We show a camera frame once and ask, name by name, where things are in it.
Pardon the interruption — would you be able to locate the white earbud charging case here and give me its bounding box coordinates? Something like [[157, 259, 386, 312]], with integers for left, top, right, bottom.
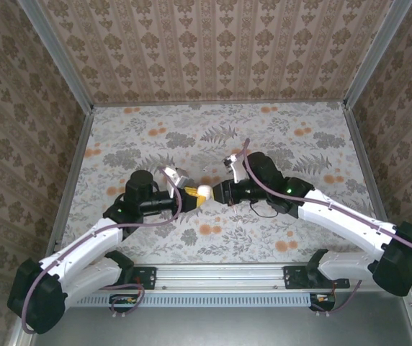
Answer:
[[197, 184, 215, 202]]

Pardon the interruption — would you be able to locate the floral patterned table cover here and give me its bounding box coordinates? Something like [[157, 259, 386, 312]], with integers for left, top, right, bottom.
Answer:
[[53, 102, 394, 265]]

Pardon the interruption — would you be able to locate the black electronics box with connectors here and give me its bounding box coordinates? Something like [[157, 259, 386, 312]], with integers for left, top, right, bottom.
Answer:
[[110, 293, 138, 313], [309, 293, 336, 311]]

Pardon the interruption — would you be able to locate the grey metal panel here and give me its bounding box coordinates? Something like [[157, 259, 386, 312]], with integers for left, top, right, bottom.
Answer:
[[9, 290, 412, 346]]

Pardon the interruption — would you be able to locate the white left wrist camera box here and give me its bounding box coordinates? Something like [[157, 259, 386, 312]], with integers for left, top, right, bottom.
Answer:
[[163, 165, 189, 190]]

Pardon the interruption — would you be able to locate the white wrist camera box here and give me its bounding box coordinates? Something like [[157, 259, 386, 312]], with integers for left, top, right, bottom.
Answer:
[[222, 153, 251, 185], [163, 165, 189, 190]]

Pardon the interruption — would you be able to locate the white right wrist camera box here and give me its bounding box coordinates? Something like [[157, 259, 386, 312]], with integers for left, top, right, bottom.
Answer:
[[222, 153, 251, 185]]

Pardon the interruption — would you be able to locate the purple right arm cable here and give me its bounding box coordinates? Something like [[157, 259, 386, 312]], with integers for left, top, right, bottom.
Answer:
[[233, 138, 412, 318]]

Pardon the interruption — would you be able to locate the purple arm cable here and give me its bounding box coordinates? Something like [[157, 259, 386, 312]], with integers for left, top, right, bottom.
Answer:
[[233, 138, 412, 318], [20, 165, 184, 334]]

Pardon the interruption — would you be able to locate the thin black wire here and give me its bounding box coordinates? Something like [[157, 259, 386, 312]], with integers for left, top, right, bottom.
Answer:
[[248, 199, 279, 219]]

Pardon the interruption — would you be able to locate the aluminium table side rail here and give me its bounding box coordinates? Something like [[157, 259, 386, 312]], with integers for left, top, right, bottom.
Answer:
[[45, 107, 95, 259], [342, 106, 396, 231]]

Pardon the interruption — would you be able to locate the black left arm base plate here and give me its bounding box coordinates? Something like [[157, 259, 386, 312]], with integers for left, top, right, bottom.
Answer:
[[119, 265, 157, 290]]

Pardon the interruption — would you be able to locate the aluminium mounting rail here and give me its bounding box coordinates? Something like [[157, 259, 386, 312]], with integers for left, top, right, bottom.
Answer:
[[71, 262, 412, 293]]

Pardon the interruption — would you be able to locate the grey slotted cable duct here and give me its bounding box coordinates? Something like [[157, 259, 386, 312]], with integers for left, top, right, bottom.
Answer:
[[72, 292, 311, 308]]

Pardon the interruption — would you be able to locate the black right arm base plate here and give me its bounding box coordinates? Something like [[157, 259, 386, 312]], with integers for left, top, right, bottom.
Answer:
[[284, 265, 351, 290]]

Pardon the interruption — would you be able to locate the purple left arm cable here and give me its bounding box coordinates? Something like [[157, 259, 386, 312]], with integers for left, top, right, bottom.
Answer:
[[20, 165, 184, 334]]

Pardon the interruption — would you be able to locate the aluminium corner post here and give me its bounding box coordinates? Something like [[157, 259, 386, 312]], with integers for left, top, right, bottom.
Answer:
[[342, 0, 412, 109], [17, 0, 95, 112]]

